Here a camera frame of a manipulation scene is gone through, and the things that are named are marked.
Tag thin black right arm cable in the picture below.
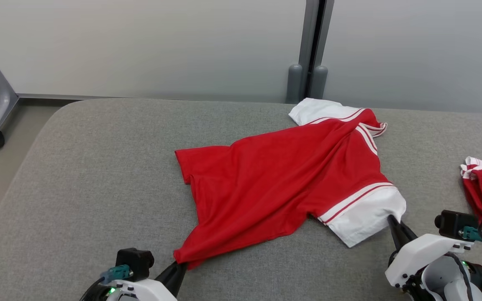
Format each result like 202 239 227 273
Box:
446 252 474 301

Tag grey partition post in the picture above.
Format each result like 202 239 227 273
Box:
310 0 334 100
286 0 320 104

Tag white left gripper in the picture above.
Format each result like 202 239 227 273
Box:
107 262 188 301

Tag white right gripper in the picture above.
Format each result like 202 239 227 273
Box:
385 214 474 289

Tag red shirt white sleeves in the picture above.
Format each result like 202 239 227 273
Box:
173 98 407 270

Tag grey upholstered sofa seat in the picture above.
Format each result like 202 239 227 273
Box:
0 98 482 301

